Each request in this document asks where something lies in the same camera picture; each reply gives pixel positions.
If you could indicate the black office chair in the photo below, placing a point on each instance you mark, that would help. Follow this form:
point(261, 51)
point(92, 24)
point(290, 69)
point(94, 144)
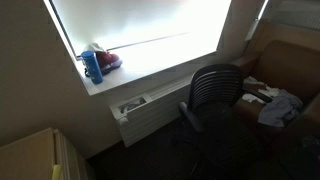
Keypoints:
point(216, 110)

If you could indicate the bright window with sill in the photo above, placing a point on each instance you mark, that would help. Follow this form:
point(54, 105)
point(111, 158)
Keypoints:
point(150, 33)

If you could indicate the red sneaker shoe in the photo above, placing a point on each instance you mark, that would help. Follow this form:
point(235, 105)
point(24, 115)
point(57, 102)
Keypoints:
point(108, 60)

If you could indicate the blue drink bottle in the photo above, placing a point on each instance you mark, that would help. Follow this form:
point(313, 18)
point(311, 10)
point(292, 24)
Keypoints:
point(92, 68)

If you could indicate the white cloth behind shoe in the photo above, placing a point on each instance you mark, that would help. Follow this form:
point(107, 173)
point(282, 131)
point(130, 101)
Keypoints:
point(94, 47)

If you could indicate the white crumpled cloth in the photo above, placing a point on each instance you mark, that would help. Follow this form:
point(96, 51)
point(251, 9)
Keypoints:
point(266, 90)

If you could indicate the white panel stack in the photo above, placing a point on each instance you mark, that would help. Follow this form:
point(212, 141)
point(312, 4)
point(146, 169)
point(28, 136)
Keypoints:
point(68, 160)

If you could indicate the grey blue garment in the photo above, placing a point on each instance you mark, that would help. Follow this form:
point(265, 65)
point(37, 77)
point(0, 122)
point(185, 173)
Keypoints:
point(280, 111)

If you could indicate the brown wooden desk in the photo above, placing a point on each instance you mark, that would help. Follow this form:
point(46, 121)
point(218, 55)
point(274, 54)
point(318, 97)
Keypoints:
point(286, 63)

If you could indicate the yellow small item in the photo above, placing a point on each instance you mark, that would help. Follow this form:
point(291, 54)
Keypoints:
point(56, 172)

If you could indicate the light wooden cabinet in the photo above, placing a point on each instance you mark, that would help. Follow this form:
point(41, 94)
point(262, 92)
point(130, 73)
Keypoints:
point(23, 158)

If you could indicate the window with grey blind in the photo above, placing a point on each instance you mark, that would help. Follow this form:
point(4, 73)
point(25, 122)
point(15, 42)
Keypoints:
point(293, 13)

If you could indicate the white wall radiator unit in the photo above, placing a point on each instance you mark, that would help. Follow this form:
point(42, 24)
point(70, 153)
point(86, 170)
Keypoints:
point(153, 111)

